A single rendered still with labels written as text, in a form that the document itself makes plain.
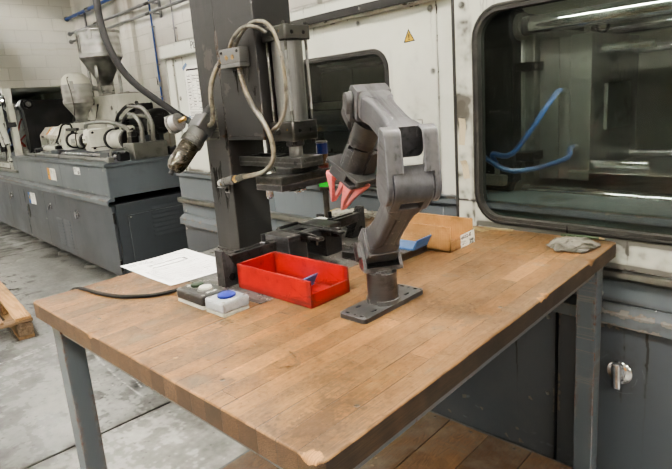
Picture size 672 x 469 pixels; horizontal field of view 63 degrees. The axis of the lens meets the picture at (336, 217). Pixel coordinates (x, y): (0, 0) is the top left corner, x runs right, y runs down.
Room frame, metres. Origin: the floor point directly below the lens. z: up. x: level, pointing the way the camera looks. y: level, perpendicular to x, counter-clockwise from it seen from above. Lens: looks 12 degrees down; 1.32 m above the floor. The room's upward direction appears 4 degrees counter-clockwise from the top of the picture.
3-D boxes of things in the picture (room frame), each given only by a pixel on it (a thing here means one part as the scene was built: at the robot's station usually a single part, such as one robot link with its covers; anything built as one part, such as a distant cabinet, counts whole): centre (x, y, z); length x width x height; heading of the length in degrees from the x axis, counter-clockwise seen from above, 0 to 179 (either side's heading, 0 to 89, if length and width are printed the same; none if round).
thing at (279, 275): (1.19, 0.11, 0.93); 0.25 x 0.12 x 0.06; 46
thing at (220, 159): (1.64, 0.28, 1.28); 0.14 x 0.12 x 0.75; 136
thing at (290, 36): (1.45, 0.10, 1.37); 0.11 x 0.09 x 0.30; 136
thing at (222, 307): (1.10, 0.25, 0.90); 0.07 x 0.07 x 0.06; 46
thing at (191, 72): (3.02, 0.70, 1.41); 0.25 x 0.01 x 0.33; 43
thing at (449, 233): (1.52, -0.25, 0.93); 0.25 x 0.13 x 0.08; 46
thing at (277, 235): (1.45, 0.09, 0.98); 0.20 x 0.10 x 0.01; 136
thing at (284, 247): (1.45, 0.09, 0.94); 0.20 x 0.10 x 0.07; 136
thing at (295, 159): (1.49, 0.15, 1.22); 0.26 x 0.18 x 0.30; 46
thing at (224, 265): (1.27, 0.26, 0.95); 0.06 x 0.03 x 0.09; 136
